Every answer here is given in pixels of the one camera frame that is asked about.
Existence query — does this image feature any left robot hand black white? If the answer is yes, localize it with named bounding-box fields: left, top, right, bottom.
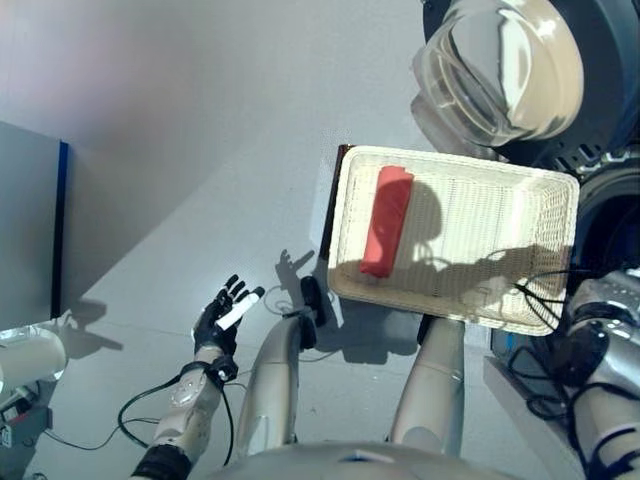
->
left=192, top=273, right=266, bottom=359

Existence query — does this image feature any robot leg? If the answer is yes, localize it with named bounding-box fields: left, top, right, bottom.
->
left=389, top=314, right=467, bottom=456
left=234, top=312, right=314, bottom=456

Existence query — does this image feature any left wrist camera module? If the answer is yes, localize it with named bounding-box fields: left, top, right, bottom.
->
left=213, top=357, right=240, bottom=385

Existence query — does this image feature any grey board with blue edge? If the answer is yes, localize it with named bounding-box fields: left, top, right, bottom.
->
left=0, top=119, right=70, bottom=321

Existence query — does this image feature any round glass washing machine door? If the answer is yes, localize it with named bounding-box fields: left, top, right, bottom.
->
left=409, top=0, right=640, bottom=169

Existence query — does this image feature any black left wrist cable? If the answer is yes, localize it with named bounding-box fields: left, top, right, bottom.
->
left=118, top=367, right=236, bottom=466

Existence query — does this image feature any grey robot torso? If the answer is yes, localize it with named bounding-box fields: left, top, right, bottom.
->
left=204, top=438, right=586, bottom=480

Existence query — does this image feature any white wicker tray basket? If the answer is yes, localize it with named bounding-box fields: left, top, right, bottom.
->
left=327, top=144, right=581, bottom=336

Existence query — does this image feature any white cylindrical device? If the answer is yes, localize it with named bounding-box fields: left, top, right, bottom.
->
left=0, top=322, right=69, bottom=396

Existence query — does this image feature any right robot leg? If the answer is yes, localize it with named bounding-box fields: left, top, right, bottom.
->
left=389, top=314, right=467, bottom=456

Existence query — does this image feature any left robot leg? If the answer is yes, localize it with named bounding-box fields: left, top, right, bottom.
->
left=234, top=312, right=314, bottom=456

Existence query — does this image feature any red cloth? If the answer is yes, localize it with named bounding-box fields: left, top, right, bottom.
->
left=359, top=164, right=414, bottom=279

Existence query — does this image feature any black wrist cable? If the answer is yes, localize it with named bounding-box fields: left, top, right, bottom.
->
left=509, top=268, right=594, bottom=426
left=118, top=367, right=236, bottom=466

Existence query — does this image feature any grey front-load washing machine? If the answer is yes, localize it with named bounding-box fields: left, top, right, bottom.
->
left=549, top=74, right=640, bottom=281

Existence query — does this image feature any left black robot foot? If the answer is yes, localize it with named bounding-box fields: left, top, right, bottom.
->
left=298, top=276, right=332, bottom=351

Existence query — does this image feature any grey box with red part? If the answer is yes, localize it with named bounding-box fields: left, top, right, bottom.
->
left=0, top=382, right=55, bottom=451

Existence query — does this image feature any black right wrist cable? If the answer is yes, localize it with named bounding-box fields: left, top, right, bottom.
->
left=509, top=268, right=594, bottom=426

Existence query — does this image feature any glossy dark brown stool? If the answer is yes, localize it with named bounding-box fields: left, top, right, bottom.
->
left=319, top=143, right=351, bottom=264

